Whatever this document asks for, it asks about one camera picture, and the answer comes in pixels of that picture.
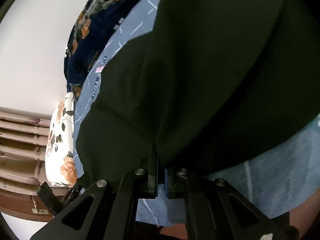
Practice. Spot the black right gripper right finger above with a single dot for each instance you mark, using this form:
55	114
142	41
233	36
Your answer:
175	181

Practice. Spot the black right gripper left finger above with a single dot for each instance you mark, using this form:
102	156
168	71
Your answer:
148	175

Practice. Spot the black pants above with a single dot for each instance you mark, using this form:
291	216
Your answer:
214	84

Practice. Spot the white floral pillow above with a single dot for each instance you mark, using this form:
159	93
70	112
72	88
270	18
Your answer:
59	158

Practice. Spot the blue checked bed sheet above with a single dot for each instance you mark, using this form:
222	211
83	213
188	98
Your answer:
278	180

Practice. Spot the beige striped curtain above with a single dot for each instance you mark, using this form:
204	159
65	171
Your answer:
23	146

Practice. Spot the navy dog print blanket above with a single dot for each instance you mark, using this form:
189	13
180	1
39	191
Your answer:
93	28

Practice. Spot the brown wooden bed frame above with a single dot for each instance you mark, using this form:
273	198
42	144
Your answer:
24	207

